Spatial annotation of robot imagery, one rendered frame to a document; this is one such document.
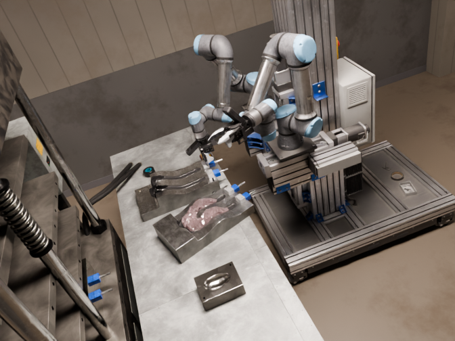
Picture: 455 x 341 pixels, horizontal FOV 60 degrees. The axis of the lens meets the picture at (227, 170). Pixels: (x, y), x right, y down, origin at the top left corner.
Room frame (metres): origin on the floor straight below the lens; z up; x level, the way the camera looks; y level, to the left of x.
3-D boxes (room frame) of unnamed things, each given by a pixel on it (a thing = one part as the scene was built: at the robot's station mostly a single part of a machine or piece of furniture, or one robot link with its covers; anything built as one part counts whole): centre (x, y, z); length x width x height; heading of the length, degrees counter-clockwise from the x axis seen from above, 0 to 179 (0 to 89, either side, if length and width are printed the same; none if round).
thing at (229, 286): (1.18, 0.18, 0.84); 0.20 x 0.15 x 0.07; 100
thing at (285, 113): (1.84, -0.39, 1.20); 0.13 x 0.12 x 0.14; 32
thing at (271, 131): (1.60, -0.23, 1.34); 0.11 x 0.08 x 0.11; 32
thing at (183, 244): (1.63, 0.19, 0.86); 0.50 x 0.26 x 0.11; 117
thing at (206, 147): (2.06, 0.09, 1.05); 0.09 x 0.08 x 0.12; 100
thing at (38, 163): (2.06, 1.06, 0.74); 0.30 x 0.22 x 1.47; 10
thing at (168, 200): (1.97, 0.34, 0.87); 0.50 x 0.26 x 0.14; 100
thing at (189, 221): (1.64, 0.19, 0.90); 0.26 x 0.18 x 0.08; 117
